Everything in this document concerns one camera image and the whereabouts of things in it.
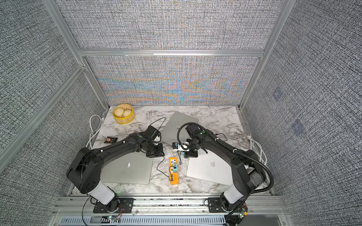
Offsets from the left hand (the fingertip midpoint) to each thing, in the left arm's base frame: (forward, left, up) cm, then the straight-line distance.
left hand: (167, 154), depth 85 cm
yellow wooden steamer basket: (+31, +34, -4) cm, 46 cm away
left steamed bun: (+38, +38, -3) cm, 54 cm away
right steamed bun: (+37, +32, -2) cm, 49 cm away
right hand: (+4, -12, +2) cm, 13 cm away
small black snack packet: (+15, +40, -6) cm, 43 cm away
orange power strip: (-13, -4, -4) cm, 14 cm away
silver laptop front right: (-7, -28, -6) cm, 30 cm away
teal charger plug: (-9, -5, +1) cm, 10 cm away
